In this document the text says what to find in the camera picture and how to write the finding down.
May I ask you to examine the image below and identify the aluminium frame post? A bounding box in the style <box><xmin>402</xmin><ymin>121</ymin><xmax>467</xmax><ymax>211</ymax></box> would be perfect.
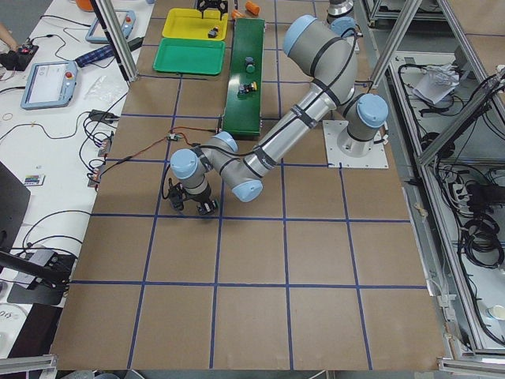
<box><xmin>91</xmin><ymin>0</ymin><xmax>138</xmax><ymax>83</ymax></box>

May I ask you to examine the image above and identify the plain orange cylinder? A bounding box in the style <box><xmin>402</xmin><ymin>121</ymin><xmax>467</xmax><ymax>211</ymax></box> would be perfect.
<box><xmin>245</xmin><ymin>0</ymin><xmax>260</xmax><ymax>16</ymax></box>

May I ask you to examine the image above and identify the green conveyor belt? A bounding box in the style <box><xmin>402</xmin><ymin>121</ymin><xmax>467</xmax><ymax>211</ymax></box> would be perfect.
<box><xmin>222</xmin><ymin>18</ymin><xmax>265</xmax><ymax>139</ymax></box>

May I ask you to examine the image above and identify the blue teach pendant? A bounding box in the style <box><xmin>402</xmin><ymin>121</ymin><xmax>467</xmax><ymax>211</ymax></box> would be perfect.
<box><xmin>84</xmin><ymin>9</ymin><xmax>137</xmax><ymax>44</ymax></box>
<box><xmin>21</xmin><ymin>61</ymin><xmax>77</xmax><ymax>110</ymax></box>

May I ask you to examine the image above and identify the red black power cable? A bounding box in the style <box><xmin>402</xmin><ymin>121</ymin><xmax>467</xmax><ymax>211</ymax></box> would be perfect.
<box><xmin>86</xmin><ymin>125</ymin><xmax>222</xmax><ymax>186</ymax></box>

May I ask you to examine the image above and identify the green plastic tray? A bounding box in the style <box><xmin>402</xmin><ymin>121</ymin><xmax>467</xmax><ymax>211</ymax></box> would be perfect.
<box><xmin>153</xmin><ymin>38</ymin><xmax>226</xmax><ymax>76</ymax></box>

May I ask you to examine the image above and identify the yellow push button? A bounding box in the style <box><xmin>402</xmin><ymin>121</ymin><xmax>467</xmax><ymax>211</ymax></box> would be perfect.
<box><xmin>208</xmin><ymin>27</ymin><xmax>219</xmax><ymax>39</ymax></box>
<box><xmin>238</xmin><ymin>81</ymin><xmax>258</xmax><ymax>96</ymax></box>

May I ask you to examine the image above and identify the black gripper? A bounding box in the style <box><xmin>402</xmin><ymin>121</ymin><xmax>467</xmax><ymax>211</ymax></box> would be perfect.
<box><xmin>196</xmin><ymin>0</ymin><xmax>229</xmax><ymax>19</ymax></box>
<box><xmin>168</xmin><ymin>178</ymin><xmax>211</xmax><ymax>216</ymax></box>

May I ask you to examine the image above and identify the yellow plastic tray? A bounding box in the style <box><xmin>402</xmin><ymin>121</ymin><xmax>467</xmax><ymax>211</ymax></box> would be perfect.
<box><xmin>162</xmin><ymin>8</ymin><xmax>228</xmax><ymax>41</ymax></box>

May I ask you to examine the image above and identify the small green circuit board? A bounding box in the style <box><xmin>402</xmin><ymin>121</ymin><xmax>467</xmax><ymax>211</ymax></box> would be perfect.
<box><xmin>166</xmin><ymin>133</ymin><xmax>183</xmax><ymax>141</ymax></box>

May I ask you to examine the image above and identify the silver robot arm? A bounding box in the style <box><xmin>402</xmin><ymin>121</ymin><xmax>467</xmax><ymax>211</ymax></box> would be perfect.
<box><xmin>163</xmin><ymin>15</ymin><xmax>389</xmax><ymax>216</ymax></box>
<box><xmin>195</xmin><ymin>1</ymin><xmax>358</xmax><ymax>38</ymax></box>

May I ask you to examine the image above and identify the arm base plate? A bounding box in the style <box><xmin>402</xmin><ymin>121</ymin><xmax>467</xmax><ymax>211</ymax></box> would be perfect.
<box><xmin>323</xmin><ymin>120</ymin><xmax>389</xmax><ymax>169</ymax></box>

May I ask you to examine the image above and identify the black power adapter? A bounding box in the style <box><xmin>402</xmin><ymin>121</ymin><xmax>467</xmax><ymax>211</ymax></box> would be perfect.
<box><xmin>127</xmin><ymin>37</ymin><xmax>144</xmax><ymax>51</ymax></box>

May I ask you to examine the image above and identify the orange cylinder labelled 4680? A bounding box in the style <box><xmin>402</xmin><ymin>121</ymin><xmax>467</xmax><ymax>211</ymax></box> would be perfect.
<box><xmin>230</xmin><ymin>9</ymin><xmax>245</xmax><ymax>20</ymax></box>

